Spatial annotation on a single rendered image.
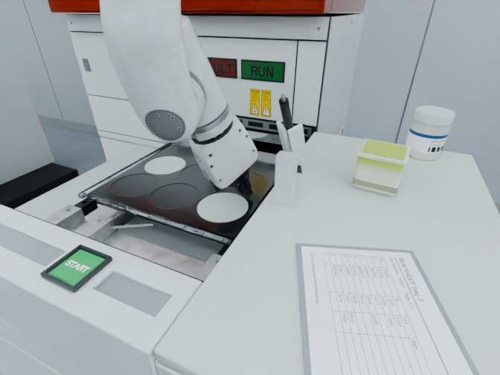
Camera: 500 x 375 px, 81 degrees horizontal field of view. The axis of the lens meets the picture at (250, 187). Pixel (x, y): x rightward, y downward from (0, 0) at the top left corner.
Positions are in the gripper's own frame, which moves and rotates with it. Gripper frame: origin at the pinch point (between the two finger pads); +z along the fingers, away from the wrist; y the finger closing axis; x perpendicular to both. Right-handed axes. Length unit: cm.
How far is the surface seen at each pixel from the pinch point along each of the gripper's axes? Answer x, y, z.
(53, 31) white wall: 340, 28, -1
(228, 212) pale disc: -2.4, -5.9, 0.1
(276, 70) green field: 14.9, 27.7, -6.8
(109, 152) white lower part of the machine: 75, -14, 12
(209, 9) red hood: 26.3, 23.2, -23.1
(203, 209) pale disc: 1.6, -8.9, -1.2
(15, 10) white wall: 384, 16, -27
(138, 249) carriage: 0.9, -21.9, -5.1
